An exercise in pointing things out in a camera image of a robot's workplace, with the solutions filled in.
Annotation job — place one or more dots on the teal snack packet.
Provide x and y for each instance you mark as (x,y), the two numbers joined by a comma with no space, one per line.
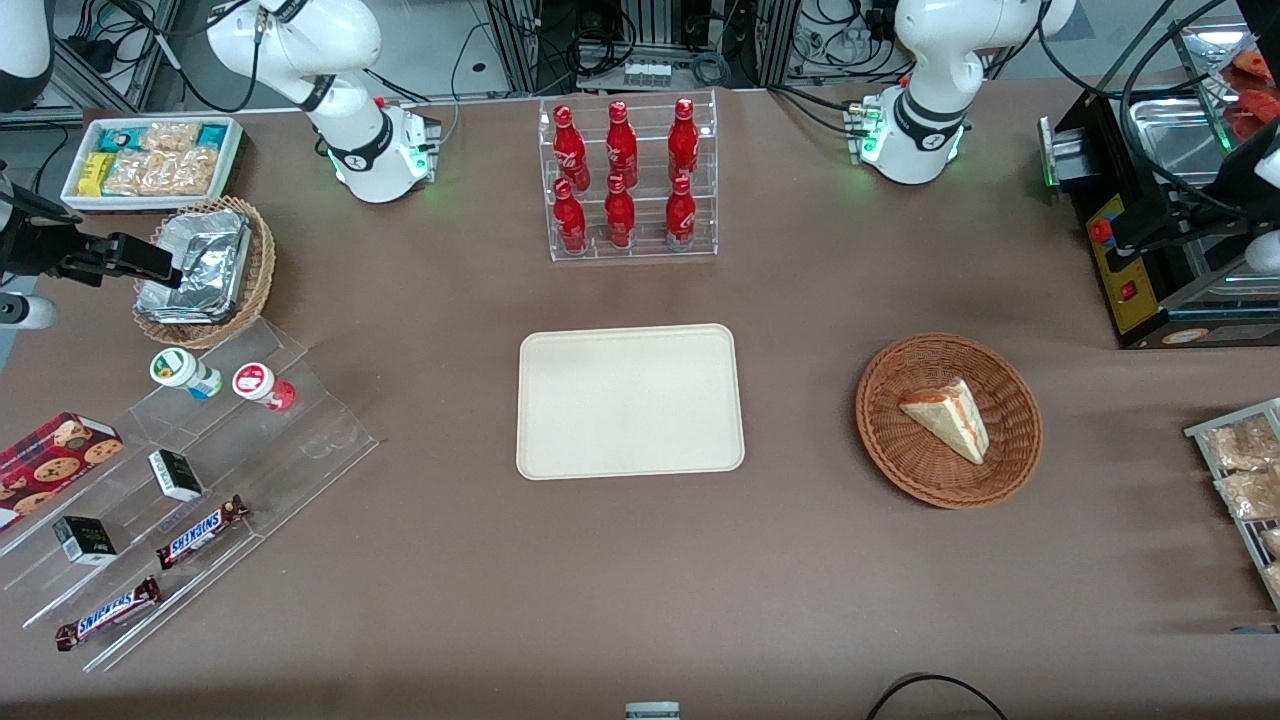
(118,139)
(212,137)

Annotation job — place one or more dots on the large clear nut bag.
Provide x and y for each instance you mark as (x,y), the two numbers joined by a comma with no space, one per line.
(165,173)

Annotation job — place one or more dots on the silver foil tray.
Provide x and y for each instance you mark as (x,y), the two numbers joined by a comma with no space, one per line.
(210,260)

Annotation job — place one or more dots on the beige plastic tray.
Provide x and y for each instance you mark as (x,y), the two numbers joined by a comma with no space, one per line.
(630,400)

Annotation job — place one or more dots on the red cookie box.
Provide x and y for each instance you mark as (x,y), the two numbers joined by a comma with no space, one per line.
(50,462)

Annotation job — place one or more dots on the clear snack bag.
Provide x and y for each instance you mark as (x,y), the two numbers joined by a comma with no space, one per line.
(1245,445)
(1250,495)

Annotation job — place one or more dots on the black sealing machine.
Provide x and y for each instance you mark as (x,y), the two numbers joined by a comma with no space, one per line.
(1135,300)

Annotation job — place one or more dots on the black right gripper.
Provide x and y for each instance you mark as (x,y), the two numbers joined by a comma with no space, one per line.
(38,250)

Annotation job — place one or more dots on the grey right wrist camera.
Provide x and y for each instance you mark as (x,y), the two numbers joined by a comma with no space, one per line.
(25,312)

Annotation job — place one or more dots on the red food packet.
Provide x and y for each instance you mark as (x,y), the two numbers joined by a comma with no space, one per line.
(1258,65)
(1255,115)

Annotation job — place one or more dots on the Snickers bar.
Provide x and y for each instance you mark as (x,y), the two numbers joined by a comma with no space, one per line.
(108,613)
(200,532)

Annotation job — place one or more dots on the green-lidded yogurt cup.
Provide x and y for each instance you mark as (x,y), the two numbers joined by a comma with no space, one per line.
(175,368)

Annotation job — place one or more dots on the steel tray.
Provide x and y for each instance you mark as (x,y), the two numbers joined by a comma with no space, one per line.
(1170,140)

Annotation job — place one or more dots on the white snack bin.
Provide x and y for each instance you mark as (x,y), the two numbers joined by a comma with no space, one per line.
(150,204)

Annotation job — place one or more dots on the clear acrylic step display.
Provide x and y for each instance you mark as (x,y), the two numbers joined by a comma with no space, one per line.
(300,440)

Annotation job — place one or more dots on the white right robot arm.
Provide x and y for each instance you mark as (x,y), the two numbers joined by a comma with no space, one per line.
(350,150)

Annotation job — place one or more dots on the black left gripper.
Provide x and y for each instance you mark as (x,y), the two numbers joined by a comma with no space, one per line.
(1192,212)

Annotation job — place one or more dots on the clear acrylic bottle rack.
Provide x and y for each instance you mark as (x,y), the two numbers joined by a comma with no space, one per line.
(650,253)

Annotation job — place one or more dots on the brown wicker basket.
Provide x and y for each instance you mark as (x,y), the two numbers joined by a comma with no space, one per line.
(900,460)

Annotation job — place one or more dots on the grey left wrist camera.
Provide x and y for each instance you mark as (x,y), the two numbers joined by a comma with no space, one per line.
(1265,252)

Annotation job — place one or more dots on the red-lidded yogurt cup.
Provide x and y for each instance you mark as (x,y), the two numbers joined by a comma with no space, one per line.
(255,383)

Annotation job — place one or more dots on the wrapped triangle sandwich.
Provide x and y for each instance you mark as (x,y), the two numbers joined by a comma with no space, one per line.
(950,420)

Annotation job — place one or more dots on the light wicker basket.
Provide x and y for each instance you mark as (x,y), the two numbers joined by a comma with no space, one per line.
(258,275)

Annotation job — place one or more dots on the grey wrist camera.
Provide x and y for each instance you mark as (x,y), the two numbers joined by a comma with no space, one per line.
(25,312)
(1265,252)

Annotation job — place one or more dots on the small clear nut bag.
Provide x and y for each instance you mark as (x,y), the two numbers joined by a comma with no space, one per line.
(170,137)

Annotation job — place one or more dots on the small grey device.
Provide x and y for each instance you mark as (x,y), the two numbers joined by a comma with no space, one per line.
(652,711)

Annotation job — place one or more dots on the red cola bottle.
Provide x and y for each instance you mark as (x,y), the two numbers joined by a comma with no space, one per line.
(621,150)
(683,145)
(570,222)
(570,150)
(681,218)
(620,218)

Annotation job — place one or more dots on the small black box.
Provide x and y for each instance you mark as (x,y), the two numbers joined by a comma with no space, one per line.
(176,476)
(85,540)

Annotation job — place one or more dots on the white power strip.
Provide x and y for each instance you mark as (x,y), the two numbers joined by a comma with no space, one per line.
(647,74)

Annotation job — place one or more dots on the yellow snack packet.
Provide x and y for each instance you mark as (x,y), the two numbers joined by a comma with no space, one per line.
(95,175)

